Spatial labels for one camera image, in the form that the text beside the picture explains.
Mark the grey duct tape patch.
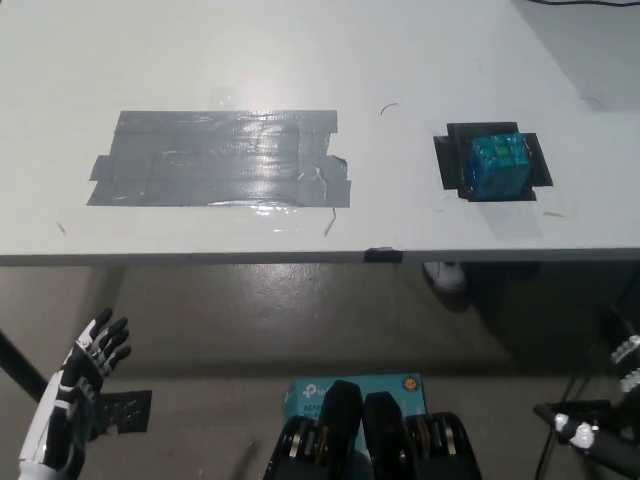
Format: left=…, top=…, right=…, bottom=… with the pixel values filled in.
left=85, top=109, right=353, bottom=209

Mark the teal router box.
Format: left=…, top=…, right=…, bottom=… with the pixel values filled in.
left=281, top=372, right=427, bottom=422

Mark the short clear tape strip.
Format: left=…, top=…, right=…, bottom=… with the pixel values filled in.
left=480, top=201, right=545, bottom=240

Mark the white person's shoe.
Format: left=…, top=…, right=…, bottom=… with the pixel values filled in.
left=422, top=260, right=471, bottom=312

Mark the black tape square mark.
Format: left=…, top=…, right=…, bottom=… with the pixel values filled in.
left=432, top=121, right=555, bottom=204

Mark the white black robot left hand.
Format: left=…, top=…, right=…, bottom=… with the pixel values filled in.
left=18, top=307, right=133, bottom=480

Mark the small black tape piece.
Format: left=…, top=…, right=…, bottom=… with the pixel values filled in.
left=364, top=245, right=405, bottom=265

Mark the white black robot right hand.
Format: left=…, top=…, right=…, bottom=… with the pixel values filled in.
left=553, top=333, right=640, bottom=476

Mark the blue rubik's cube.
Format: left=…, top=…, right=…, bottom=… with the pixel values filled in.
left=464, top=131, right=533, bottom=203

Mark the long clear tape strip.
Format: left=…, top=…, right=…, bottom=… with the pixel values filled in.
left=56, top=199, right=338, bottom=239

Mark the black slanted table leg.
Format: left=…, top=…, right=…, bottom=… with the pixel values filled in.
left=0, top=328, right=45, bottom=404

